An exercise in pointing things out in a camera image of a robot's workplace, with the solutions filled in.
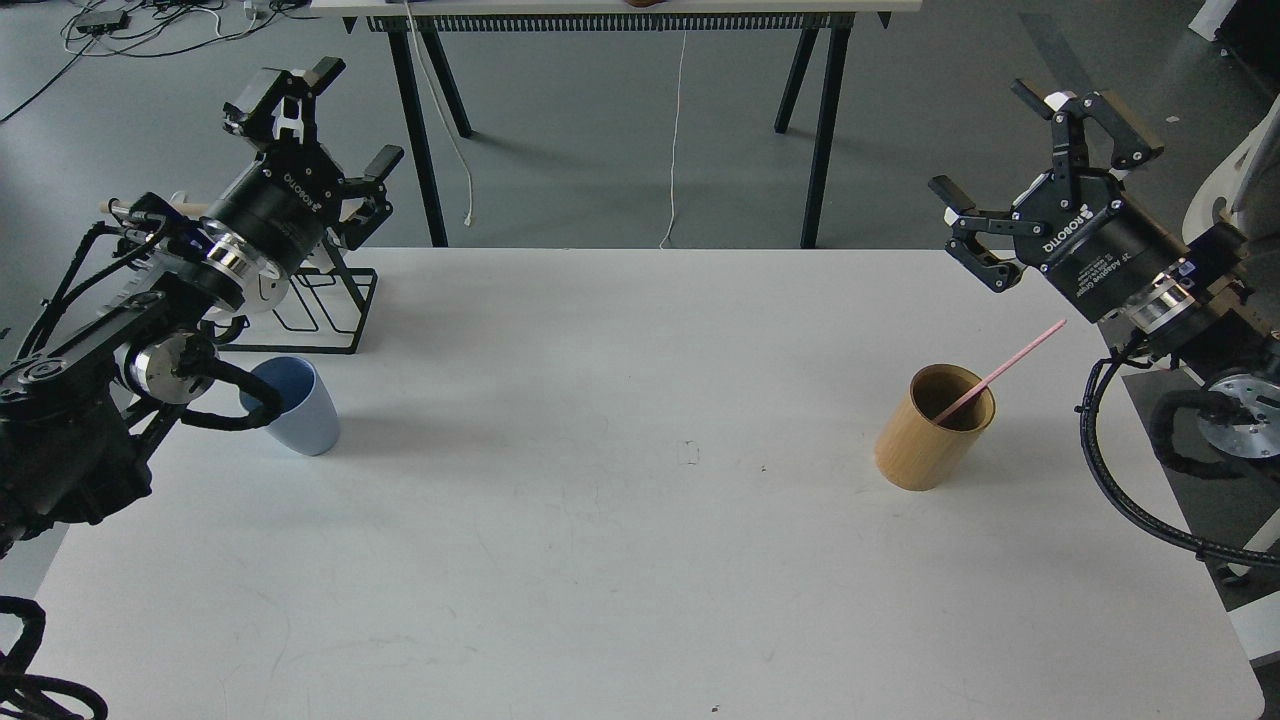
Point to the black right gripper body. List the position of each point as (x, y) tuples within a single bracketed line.
[(1098, 251)]

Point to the pink chopstick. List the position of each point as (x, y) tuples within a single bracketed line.
[(985, 382)]

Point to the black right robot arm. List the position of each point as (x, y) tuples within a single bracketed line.
[(1187, 301)]

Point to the bamboo cylinder holder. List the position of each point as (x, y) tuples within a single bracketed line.
[(916, 450)]

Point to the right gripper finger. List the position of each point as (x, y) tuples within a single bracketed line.
[(967, 222), (1133, 143)]

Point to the light blue plastic cup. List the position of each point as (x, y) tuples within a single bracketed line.
[(309, 424)]

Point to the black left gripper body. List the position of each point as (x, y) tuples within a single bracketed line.
[(283, 204)]

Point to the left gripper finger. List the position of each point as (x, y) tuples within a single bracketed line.
[(279, 105), (363, 201)]

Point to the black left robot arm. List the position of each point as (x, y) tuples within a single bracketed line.
[(128, 344)]

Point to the black wire cup rack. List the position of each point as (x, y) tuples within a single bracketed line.
[(264, 299)]

